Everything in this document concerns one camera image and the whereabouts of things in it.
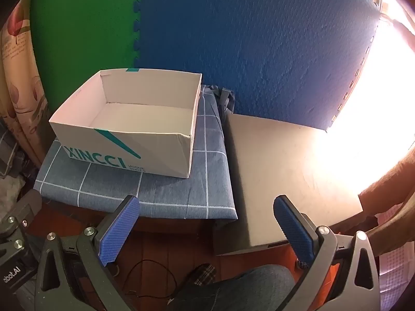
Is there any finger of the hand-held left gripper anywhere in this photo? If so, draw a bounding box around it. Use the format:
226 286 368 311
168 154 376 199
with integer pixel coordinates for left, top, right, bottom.
0 188 43 234

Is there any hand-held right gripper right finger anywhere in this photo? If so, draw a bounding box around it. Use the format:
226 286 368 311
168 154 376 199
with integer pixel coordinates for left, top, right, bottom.
273 194 381 311

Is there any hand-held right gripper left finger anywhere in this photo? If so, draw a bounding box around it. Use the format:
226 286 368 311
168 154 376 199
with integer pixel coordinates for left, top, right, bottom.
34 195 141 311

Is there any white cardboard shoe box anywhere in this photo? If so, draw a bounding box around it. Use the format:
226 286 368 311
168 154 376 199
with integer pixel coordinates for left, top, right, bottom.
49 68 203 179

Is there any pale patterned bedsheet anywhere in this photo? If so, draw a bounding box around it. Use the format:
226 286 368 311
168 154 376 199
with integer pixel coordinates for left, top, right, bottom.
0 175 33 216

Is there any blue checked cushion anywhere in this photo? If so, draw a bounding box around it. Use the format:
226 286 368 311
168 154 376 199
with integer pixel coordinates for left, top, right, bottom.
33 84 239 223

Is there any person's right leg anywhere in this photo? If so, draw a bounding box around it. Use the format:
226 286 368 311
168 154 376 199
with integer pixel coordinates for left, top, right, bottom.
169 264 294 311

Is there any plaid slipper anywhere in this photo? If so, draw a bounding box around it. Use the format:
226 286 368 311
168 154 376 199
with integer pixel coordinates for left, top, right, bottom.
182 263 217 290

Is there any brown cloth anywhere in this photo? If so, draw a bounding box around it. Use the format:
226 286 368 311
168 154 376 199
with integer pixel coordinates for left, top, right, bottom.
358 155 415 256

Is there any pink lattice basket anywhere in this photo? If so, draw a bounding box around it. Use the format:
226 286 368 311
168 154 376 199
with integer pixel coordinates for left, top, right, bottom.
378 201 415 302

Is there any floral printed blanket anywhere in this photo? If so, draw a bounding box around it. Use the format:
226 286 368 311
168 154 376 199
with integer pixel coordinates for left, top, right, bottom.
0 0 52 169

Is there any green foam mat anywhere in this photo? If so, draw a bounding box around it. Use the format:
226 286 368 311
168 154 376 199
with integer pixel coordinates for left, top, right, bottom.
29 0 144 117

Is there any black cable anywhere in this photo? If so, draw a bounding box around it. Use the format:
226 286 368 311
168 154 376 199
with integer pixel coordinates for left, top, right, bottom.
123 259 176 299

